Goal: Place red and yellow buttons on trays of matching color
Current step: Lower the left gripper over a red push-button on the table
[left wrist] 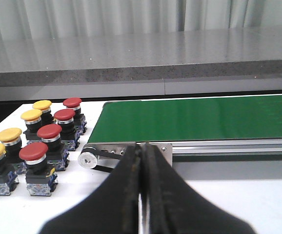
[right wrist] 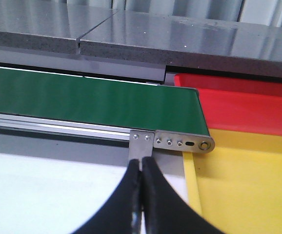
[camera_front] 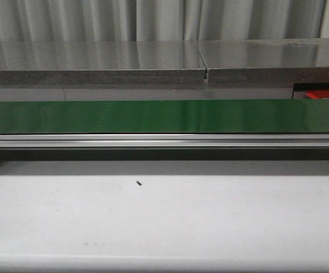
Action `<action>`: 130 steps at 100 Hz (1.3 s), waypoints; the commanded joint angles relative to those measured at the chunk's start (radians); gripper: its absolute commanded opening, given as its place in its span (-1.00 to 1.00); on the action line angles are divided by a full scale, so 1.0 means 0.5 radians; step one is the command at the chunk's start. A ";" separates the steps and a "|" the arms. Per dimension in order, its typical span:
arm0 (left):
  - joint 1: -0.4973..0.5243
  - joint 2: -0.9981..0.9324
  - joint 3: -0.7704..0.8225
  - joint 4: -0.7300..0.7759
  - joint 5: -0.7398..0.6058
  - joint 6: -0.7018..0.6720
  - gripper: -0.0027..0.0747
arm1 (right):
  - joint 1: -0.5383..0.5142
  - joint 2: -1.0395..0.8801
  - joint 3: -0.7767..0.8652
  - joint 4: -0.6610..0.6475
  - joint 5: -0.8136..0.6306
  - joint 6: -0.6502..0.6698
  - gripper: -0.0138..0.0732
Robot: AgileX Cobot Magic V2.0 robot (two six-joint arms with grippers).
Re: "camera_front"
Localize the left grey countertop slab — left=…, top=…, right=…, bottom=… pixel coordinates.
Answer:
left=0, top=42, right=206, bottom=85

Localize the grey countertop slab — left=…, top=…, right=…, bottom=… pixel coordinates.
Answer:
left=0, top=42, right=206, bottom=85
left=198, top=38, right=329, bottom=84

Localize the red plastic tray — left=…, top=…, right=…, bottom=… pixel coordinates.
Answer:
left=306, top=90, right=329, bottom=99

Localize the green conveyor belt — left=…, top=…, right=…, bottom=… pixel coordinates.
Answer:
left=0, top=99, right=329, bottom=134

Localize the right grey countertop slab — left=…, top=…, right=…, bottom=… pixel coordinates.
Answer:
left=198, top=38, right=329, bottom=84

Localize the grey pleated curtain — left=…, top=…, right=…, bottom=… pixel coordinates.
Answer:
left=0, top=1, right=326, bottom=42

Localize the aluminium conveyor side rail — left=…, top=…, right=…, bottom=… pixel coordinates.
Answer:
left=0, top=133, right=329, bottom=149

